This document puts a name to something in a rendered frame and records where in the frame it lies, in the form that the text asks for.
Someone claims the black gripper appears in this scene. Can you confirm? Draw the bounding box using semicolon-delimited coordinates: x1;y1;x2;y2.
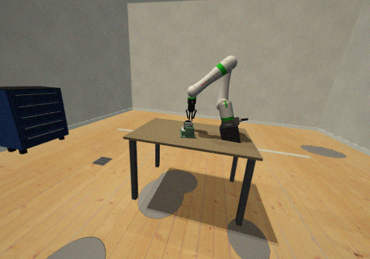
186;104;197;122

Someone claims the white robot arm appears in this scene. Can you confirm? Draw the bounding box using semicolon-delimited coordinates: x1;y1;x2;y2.
188;56;248;127

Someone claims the green bench vise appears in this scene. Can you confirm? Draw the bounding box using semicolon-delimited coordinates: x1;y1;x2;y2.
180;120;196;138

